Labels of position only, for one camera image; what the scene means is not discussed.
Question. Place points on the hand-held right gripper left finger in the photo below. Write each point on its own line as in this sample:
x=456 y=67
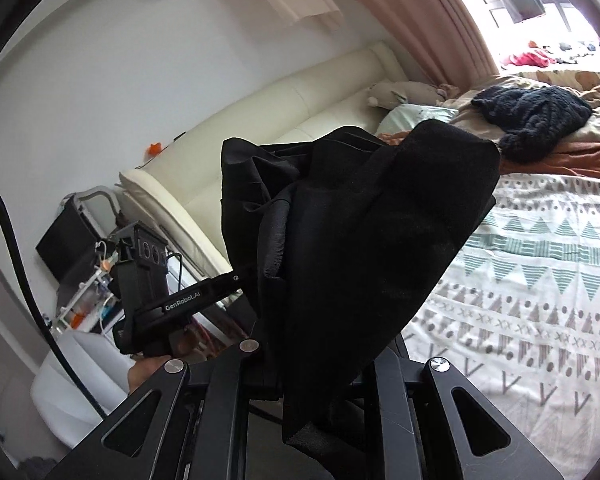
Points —
x=230 y=375

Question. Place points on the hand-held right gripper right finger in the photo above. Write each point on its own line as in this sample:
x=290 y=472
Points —
x=392 y=410

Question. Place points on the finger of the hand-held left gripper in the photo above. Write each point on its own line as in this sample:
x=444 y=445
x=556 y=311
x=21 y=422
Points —
x=230 y=284

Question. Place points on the black jacket with yellow trim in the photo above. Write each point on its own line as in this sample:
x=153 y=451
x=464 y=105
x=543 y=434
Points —
x=370 y=240

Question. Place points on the red clothes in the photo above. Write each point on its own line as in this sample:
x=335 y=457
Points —
x=527 y=57

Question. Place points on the person's left hand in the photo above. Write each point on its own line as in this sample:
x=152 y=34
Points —
x=142 y=375

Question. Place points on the white storage cart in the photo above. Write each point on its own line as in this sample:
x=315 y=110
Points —
x=95 y=295

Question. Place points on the white round stool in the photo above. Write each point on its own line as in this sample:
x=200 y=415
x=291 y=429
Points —
x=75 y=390

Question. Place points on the cream padded headboard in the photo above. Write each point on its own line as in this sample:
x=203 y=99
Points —
x=280 y=125

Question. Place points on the triangle-patterned white blanket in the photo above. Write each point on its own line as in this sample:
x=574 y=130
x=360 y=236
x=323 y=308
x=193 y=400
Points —
x=530 y=285

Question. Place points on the light green pillow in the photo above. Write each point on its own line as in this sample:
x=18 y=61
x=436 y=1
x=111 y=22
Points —
x=405 y=117

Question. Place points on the beige plush toy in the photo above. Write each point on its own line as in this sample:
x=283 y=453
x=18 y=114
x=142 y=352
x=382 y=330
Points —
x=395 y=94

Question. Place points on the pink curtain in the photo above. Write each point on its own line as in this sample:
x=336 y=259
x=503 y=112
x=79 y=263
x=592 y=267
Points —
x=430 y=20

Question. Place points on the black knit sweater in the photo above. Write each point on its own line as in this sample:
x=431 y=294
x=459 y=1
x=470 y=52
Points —
x=535 y=110

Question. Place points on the small orange wall ornament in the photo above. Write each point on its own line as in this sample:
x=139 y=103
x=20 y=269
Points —
x=154 y=149

